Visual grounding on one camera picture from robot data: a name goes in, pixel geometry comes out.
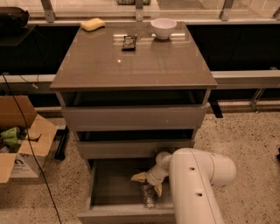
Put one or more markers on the grey open bottom drawer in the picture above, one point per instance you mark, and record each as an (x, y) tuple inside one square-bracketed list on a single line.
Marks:
[(115, 199)]

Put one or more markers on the grey drawer cabinet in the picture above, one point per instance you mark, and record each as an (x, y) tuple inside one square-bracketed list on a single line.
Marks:
[(96, 72)]

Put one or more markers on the green cloth in box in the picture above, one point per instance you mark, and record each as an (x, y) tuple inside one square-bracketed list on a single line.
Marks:
[(9, 140)]

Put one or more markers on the grey top drawer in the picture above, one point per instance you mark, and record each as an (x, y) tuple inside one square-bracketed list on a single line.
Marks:
[(128, 118)]

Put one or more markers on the small black snack packet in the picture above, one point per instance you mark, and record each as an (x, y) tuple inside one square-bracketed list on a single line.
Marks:
[(129, 43)]

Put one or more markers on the open cardboard box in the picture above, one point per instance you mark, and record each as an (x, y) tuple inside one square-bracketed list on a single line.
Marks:
[(36, 138)]

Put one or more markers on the yellow sponge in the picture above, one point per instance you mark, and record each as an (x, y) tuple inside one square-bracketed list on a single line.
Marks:
[(92, 24)]

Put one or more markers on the white ceramic bowl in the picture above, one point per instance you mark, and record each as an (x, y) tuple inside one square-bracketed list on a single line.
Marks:
[(163, 27)]

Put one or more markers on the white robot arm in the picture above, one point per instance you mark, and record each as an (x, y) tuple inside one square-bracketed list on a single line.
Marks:
[(192, 176)]

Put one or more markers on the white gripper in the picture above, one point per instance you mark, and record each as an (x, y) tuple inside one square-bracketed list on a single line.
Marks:
[(153, 176)]

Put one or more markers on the clear plastic water bottle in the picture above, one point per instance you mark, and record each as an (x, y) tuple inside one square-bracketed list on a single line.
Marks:
[(148, 195)]

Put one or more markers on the black device on shelf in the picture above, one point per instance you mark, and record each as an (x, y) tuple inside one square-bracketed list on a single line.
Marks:
[(13, 18)]

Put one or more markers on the grey middle drawer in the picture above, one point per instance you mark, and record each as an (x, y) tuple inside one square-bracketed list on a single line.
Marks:
[(130, 149)]

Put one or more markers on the black table leg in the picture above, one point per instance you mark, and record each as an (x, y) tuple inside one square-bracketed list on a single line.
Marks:
[(61, 137)]

